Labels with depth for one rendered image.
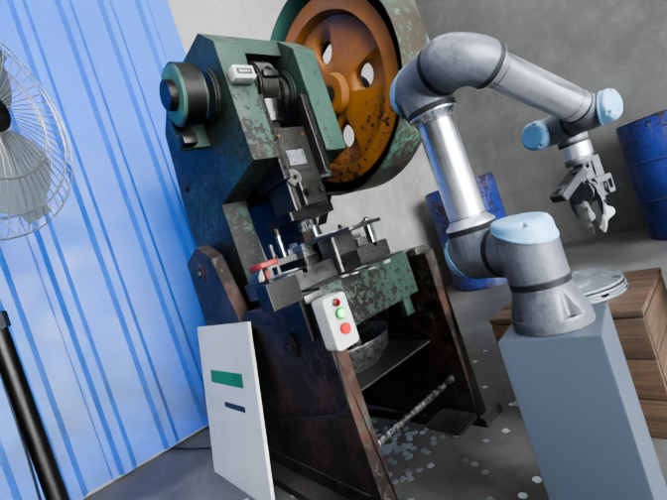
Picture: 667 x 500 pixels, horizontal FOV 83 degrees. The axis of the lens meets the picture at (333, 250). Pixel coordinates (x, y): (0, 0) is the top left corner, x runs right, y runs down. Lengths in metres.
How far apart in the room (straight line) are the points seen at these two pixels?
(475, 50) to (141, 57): 2.20
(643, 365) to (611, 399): 0.42
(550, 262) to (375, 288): 0.55
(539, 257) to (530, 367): 0.22
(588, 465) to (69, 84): 2.60
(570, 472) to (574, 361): 0.24
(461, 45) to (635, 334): 0.83
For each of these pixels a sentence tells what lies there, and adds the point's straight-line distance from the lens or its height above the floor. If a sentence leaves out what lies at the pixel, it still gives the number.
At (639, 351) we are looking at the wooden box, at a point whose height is 0.24.
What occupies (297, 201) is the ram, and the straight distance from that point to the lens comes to 1.27.
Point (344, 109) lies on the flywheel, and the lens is 1.66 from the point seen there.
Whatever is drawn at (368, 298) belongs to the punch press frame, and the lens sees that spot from 1.17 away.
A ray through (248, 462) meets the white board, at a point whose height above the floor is 0.11.
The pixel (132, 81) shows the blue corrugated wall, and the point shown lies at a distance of 2.63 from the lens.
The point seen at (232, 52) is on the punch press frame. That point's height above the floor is 1.40.
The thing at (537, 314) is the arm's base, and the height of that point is 0.49.
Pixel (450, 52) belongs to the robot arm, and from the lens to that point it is 0.88.
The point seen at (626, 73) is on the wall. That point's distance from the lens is 4.20.
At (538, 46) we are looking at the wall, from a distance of 4.43.
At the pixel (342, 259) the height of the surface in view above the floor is 0.69.
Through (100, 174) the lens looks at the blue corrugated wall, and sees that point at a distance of 2.39.
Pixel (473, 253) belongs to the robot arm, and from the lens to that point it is 0.90.
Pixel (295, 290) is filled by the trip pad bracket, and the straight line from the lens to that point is 0.99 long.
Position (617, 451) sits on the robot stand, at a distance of 0.93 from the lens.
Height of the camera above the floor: 0.75
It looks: 1 degrees down
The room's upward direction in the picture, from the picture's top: 19 degrees counter-clockwise
